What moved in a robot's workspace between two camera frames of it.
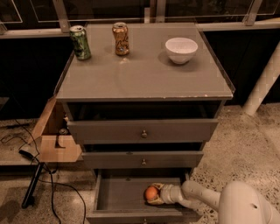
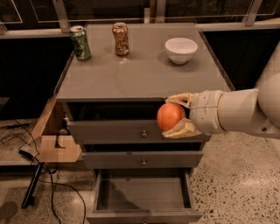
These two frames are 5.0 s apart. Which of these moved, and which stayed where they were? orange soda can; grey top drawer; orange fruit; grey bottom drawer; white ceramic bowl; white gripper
Moved: orange fruit; white gripper
Stayed: grey bottom drawer; orange soda can; white ceramic bowl; grey top drawer
